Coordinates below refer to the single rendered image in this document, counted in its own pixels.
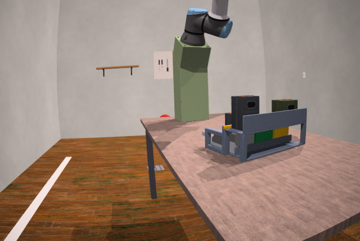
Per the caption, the green open bin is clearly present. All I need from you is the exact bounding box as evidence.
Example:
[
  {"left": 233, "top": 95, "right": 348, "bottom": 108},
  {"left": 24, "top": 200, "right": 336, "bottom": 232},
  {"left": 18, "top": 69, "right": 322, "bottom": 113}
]
[{"left": 254, "top": 130, "right": 273, "bottom": 143}]

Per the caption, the yellow open bin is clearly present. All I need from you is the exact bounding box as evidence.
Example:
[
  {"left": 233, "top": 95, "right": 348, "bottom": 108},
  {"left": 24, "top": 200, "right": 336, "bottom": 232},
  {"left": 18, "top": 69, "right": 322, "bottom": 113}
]
[{"left": 273, "top": 127, "right": 289, "bottom": 139}]

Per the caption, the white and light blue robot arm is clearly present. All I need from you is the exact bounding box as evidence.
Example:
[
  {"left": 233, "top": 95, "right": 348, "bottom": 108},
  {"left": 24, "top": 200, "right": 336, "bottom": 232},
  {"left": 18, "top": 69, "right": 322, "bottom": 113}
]
[{"left": 181, "top": 0, "right": 233, "bottom": 46}]

